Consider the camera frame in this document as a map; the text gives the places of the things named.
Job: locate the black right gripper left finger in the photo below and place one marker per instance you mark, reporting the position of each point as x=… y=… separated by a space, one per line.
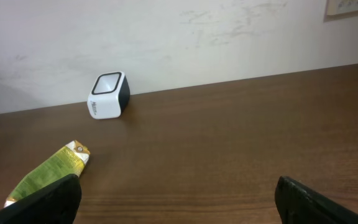
x=57 y=203

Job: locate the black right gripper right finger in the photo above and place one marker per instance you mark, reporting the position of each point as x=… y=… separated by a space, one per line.
x=298 y=204

